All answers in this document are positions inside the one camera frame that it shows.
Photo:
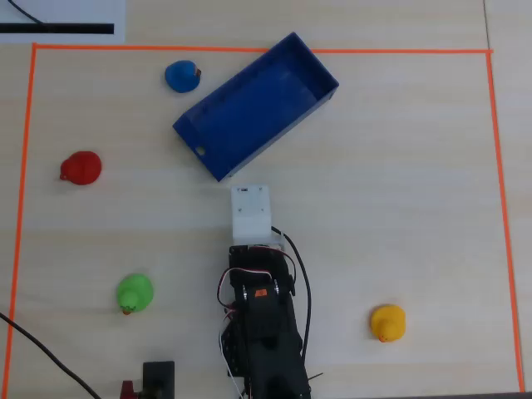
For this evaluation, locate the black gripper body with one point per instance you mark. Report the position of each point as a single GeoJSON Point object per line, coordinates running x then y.
{"type": "Point", "coordinates": [238, 254]}

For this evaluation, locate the white paper sheet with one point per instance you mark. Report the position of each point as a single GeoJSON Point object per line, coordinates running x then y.
{"type": "Point", "coordinates": [83, 12]}

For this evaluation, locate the yellow rubber duck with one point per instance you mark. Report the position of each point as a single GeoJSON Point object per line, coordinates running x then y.
{"type": "Point", "coordinates": [388, 322]}

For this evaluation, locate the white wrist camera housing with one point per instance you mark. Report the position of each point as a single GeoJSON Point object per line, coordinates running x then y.
{"type": "Point", "coordinates": [251, 212]}

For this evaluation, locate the blue rubber duck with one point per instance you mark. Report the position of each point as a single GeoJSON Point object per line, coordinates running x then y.
{"type": "Point", "coordinates": [180, 77]}

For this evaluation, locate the red rubber duck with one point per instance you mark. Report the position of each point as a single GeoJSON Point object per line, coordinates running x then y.
{"type": "Point", "coordinates": [83, 168]}

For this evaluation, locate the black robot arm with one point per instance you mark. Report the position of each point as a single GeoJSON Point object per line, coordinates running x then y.
{"type": "Point", "coordinates": [270, 332]}

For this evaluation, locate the blue plastic box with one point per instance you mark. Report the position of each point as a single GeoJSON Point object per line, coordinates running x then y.
{"type": "Point", "coordinates": [257, 112]}

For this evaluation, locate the green rubber duck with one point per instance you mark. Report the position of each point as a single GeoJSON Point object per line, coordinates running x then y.
{"type": "Point", "coordinates": [135, 293]}

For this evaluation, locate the black table clamp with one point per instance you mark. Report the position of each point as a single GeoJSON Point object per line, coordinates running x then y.
{"type": "Point", "coordinates": [158, 374]}

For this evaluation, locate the long orange tape line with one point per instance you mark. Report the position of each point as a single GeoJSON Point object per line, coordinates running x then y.
{"type": "Point", "coordinates": [124, 47]}

